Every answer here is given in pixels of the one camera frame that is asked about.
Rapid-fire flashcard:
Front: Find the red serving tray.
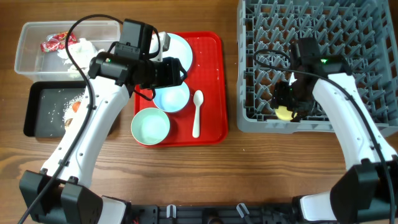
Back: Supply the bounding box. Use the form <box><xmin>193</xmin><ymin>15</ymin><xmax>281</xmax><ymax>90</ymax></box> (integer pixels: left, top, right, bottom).
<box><xmin>134</xmin><ymin>32</ymin><xmax>228</xmax><ymax>147</ymax></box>

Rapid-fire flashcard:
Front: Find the clear plastic bin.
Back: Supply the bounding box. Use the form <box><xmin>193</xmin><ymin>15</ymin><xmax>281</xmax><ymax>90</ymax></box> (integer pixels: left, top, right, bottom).
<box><xmin>14</xmin><ymin>20</ymin><xmax>121</xmax><ymax>82</ymax></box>

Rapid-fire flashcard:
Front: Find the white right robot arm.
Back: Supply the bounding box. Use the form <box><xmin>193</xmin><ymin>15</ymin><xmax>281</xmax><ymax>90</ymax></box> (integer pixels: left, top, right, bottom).
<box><xmin>271</xmin><ymin>38</ymin><xmax>397</xmax><ymax>223</ymax></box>

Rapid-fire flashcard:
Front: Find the black tray bin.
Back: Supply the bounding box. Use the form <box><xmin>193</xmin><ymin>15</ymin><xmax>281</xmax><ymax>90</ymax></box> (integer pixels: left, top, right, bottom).
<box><xmin>23</xmin><ymin>81</ymin><xmax>86</xmax><ymax>138</ymax></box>

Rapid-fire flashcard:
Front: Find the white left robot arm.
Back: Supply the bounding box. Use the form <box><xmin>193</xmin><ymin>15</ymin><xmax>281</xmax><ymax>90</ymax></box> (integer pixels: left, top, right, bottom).
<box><xmin>19</xmin><ymin>19</ymin><xmax>187</xmax><ymax>223</ymax></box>

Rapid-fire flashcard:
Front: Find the white plastic spoon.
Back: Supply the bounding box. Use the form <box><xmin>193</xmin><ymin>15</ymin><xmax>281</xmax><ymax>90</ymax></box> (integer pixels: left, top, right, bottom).
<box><xmin>192</xmin><ymin>90</ymin><xmax>204</xmax><ymax>138</ymax></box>

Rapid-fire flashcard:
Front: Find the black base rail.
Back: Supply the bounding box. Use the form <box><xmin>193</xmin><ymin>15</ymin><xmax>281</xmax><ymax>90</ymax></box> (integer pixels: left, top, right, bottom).
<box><xmin>122</xmin><ymin>203</ymin><xmax>306</xmax><ymax>224</ymax></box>

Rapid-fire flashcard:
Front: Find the white tissue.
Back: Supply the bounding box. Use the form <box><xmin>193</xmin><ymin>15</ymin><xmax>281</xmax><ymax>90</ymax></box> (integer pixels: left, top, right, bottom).
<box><xmin>57</xmin><ymin>38</ymin><xmax>104</xmax><ymax>78</ymax></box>

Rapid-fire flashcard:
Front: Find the orange carrot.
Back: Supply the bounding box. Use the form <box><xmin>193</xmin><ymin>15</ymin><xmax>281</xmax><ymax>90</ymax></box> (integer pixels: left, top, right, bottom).
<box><xmin>72</xmin><ymin>101</ymin><xmax>81</xmax><ymax>113</ymax></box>

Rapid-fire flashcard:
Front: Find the green bowl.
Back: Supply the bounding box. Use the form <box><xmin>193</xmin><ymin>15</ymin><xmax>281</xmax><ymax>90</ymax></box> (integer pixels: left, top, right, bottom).
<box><xmin>131</xmin><ymin>108</ymin><xmax>170</xmax><ymax>146</ymax></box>

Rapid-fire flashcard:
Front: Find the grey dishwasher rack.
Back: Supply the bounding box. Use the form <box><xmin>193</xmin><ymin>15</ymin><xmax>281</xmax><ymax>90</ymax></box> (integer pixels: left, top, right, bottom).
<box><xmin>236</xmin><ymin>0</ymin><xmax>397</xmax><ymax>137</ymax></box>

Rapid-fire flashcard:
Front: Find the small light blue bowl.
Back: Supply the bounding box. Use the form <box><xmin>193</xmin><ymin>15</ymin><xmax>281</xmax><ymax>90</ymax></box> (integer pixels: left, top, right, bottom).
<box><xmin>153</xmin><ymin>82</ymin><xmax>190</xmax><ymax>113</ymax></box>

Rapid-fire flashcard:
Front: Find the brown food scrap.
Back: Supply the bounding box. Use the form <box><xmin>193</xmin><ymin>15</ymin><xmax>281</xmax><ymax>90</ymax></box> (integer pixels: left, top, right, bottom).
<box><xmin>65</xmin><ymin>118</ymin><xmax>73</xmax><ymax>128</ymax></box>

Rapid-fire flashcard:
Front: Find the large light blue plate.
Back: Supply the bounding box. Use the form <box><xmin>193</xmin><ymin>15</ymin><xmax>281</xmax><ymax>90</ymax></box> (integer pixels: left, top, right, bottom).
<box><xmin>162</xmin><ymin>33</ymin><xmax>193</xmax><ymax>71</ymax></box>

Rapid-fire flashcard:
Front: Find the white rice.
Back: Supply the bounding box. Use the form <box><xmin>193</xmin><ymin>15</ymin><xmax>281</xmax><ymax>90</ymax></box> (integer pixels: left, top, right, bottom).
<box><xmin>40</xmin><ymin>91</ymin><xmax>86</xmax><ymax>138</ymax></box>

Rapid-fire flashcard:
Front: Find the yellow plastic cup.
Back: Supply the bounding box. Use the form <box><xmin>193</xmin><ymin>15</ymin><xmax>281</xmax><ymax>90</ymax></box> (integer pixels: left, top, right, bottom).
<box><xmin>274</xmin><ymin>106</ymin><xmax>297</xmax><ymax>121</ymax></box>

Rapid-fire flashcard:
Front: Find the red snack wrapper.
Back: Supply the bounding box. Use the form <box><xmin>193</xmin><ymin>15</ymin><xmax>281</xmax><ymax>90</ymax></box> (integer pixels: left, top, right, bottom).
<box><xmin>40</xmin><ymin>32</ymin><xmax>78</xmax><ymax>53</ymax></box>

